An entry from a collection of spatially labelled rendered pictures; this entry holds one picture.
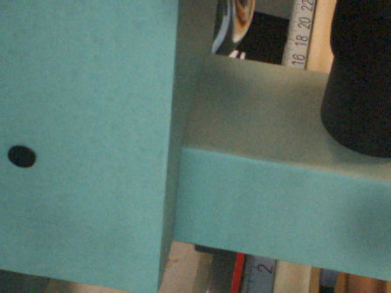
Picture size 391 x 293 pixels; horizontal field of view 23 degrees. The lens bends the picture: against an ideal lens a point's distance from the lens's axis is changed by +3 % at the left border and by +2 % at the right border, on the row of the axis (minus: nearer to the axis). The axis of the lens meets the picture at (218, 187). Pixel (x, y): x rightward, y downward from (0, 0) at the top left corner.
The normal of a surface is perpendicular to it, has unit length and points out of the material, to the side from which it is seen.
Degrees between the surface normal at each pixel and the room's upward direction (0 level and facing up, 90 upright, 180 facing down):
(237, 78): 0
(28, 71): 90
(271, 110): 0
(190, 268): 0
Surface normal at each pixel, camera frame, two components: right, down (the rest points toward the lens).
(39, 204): -0.15, 0.72
